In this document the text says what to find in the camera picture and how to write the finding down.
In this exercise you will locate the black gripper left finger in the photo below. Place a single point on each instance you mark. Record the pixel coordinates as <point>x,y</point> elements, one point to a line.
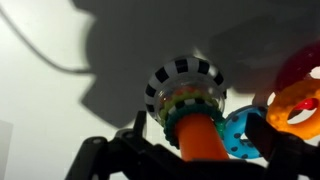
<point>110,156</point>

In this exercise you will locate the black white striped stacker base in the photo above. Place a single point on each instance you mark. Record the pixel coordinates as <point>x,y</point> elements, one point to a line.
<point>186,71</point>

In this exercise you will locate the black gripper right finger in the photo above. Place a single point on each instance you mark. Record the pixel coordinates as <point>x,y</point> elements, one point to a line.
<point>286,150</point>

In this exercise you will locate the orange stacker post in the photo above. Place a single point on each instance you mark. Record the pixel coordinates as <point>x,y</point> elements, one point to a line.
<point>200,140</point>

